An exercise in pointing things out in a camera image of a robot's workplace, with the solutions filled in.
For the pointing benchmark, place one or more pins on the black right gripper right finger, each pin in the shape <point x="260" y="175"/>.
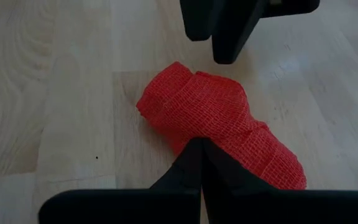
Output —
<point x="275" y="208"/>

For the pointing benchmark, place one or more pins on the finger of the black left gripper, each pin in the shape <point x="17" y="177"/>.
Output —
<point x="197" y="18"/>
<point x="235" y="28"/>

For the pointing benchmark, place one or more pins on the red bandage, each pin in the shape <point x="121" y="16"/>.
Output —
<point x="204" y="105"/>

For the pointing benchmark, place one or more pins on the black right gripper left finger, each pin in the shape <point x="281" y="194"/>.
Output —
<point x="120" y="208"/>

